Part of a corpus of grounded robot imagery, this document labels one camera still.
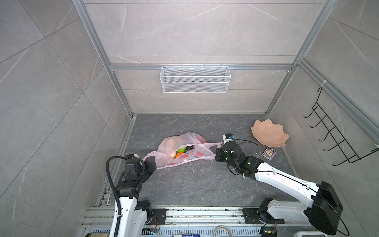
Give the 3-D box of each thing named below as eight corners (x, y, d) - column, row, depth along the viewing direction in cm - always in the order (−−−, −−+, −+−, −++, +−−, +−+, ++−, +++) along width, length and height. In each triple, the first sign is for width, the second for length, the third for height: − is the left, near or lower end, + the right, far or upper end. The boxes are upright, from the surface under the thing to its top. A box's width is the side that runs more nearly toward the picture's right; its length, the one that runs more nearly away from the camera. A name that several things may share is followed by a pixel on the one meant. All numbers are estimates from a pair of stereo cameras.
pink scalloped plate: (257, 148, 101) (260, 144, 97) (249, 124, 116) (251, 119, 112) (288, 148, 101) (292, 144, 97) (276, 124, 116) (279, 119, 112)
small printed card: (260, 155, 98) (262, 154, 96) (266, 147, 102) (267, 145, 101) (270, 161, 95) (271, 160, 94) (275, 152, 100) (277, 150, 98)
